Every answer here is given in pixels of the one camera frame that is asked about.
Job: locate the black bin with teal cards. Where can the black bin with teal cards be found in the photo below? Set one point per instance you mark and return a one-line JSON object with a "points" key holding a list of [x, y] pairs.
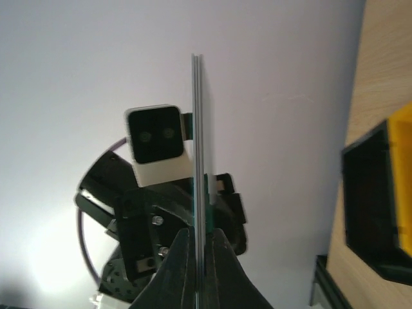
{"points": [[370, 223]]}

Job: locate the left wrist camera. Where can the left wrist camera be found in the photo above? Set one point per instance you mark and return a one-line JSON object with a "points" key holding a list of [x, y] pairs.
{"points": [[156, 137]]}

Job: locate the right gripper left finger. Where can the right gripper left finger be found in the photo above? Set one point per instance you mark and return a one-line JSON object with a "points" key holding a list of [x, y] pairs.
{"points": [[174, 284]]}

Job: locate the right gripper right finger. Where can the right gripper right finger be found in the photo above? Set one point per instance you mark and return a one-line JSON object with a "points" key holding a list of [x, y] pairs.
{"points": [[226, 283]]}

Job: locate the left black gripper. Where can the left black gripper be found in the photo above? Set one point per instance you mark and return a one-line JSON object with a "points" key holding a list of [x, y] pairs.
{"points": [[143, 220]]}

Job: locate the teal card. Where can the teal card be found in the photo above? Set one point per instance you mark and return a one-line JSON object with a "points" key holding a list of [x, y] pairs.
{"points": [[203, 179]]}

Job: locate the yellow plastic bin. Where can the yellow plastic bin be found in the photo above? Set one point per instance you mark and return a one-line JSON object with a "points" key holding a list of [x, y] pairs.
{"points": [[399, 135]]}

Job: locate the black aluminium frame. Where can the black aluminium frame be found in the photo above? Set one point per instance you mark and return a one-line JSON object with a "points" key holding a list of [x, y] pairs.
{"points": [[325, 293]]}

